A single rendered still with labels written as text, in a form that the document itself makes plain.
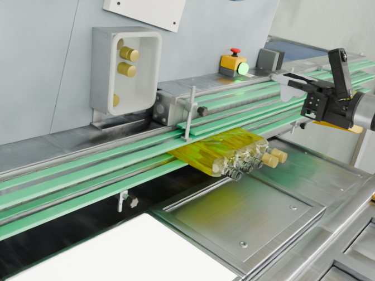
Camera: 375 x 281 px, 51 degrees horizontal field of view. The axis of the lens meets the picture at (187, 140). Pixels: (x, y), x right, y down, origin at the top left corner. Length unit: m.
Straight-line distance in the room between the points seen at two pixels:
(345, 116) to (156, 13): 0.60
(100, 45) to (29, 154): 0.33
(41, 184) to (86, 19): 0.44
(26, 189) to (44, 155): 0.13
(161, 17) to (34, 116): 0.46
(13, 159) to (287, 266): 0.70
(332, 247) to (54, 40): 0.93
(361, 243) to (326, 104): 0.53
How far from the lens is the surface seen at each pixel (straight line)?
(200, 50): 1.43
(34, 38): 1.01
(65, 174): 0.95
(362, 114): 0.92
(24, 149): 1.02
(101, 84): 1.09
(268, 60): 1.75
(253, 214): 1.20
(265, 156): 1.25
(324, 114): 0.97
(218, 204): 1.21
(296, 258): 1.09
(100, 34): 1.07
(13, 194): 0.88
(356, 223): 1.38
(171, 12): 1.24
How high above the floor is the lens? 1.62
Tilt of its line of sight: 34 degrees down
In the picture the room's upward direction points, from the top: 116 degrees clockwise
